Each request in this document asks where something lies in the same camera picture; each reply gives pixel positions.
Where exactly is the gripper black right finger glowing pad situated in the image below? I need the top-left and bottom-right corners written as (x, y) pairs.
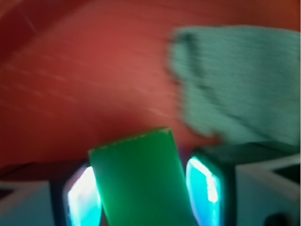
top-left (185, 143), bottom-right (301, 226)

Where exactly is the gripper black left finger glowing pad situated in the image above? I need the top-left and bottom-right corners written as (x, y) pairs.
top-left (0, 161), bottom-right (103, 226)

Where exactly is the green rectangular block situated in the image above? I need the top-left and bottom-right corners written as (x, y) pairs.
top-left (88, 128), bottom-right (197, 226)

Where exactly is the teal cloth rag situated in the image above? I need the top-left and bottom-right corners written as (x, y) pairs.
top-left (168, 25), bottom-right (301, 145)

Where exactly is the red plastic tray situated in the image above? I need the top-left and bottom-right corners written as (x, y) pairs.
top-left (0, 0), bottom-right (301, 165)

